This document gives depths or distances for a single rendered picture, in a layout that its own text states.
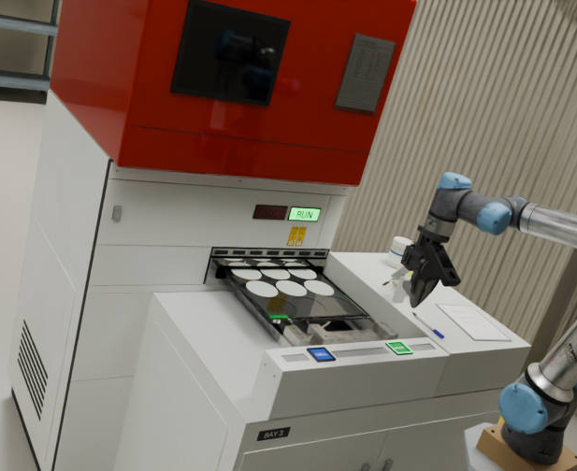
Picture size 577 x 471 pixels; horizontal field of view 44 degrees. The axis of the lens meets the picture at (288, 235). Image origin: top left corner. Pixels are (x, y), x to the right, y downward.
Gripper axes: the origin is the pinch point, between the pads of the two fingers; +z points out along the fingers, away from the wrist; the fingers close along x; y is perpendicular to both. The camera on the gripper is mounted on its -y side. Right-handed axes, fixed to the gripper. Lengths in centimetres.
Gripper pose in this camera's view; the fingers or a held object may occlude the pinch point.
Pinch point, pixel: (416, 305)
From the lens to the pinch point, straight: 189.9
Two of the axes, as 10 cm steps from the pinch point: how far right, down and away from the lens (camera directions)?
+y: -4.9, -4.3, 7.5
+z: -2.6, 9.0, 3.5
